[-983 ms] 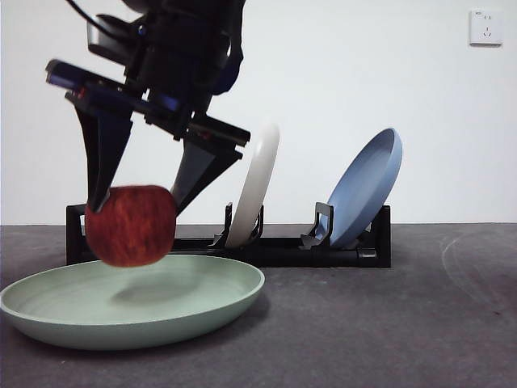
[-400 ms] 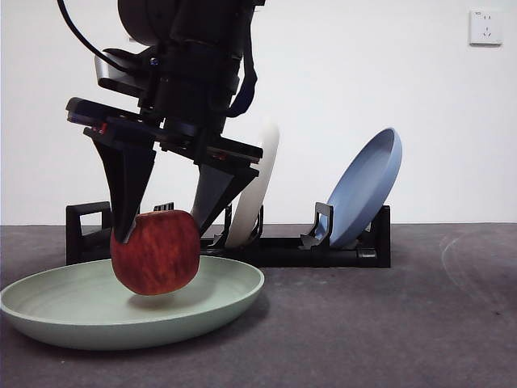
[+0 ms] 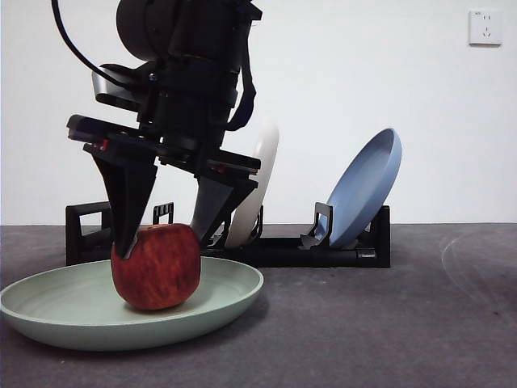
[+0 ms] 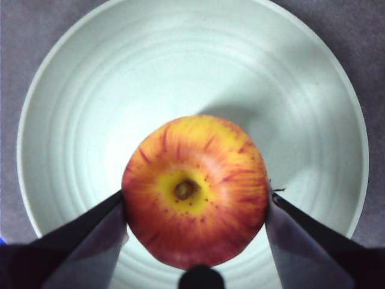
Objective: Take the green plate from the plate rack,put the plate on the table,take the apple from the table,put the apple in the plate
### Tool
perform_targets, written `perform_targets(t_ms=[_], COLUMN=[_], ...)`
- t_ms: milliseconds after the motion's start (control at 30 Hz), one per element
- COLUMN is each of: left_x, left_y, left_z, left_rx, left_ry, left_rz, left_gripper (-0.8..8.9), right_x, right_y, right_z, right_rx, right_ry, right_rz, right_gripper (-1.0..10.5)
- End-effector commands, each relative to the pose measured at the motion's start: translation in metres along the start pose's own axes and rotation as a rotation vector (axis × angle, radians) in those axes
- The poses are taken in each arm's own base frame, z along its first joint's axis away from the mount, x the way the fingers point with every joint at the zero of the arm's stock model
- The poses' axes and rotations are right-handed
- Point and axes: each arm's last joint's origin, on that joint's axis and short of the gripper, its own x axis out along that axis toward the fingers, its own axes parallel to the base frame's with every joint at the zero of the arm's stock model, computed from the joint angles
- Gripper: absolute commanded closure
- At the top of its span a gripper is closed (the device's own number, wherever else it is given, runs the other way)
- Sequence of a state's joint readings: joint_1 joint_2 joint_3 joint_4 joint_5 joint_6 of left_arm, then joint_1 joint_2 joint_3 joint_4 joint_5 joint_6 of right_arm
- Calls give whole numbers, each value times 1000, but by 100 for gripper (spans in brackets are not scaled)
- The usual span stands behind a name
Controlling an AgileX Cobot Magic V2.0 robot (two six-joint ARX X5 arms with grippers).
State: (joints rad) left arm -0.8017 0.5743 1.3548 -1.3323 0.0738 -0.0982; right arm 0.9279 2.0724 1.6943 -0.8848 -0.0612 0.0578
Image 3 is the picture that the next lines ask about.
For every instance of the pale green round plate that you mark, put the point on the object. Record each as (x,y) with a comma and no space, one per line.
(60,307)

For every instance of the blue round plate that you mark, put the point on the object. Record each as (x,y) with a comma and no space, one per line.
(365,186)

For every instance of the red apple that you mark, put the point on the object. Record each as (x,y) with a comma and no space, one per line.
(157,266)

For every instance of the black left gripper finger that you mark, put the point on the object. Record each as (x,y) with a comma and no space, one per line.
(127,194)
(214,198)

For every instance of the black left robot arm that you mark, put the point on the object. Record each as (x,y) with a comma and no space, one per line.
(190,40)

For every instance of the black plate rack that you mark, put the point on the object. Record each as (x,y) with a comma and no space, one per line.
(303,258)

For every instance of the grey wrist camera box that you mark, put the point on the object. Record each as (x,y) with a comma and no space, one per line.
(117,91)

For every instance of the white wall socket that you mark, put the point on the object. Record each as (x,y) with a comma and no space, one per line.
(486,27)

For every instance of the white round plate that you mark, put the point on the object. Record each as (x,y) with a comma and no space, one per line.
(264,178)

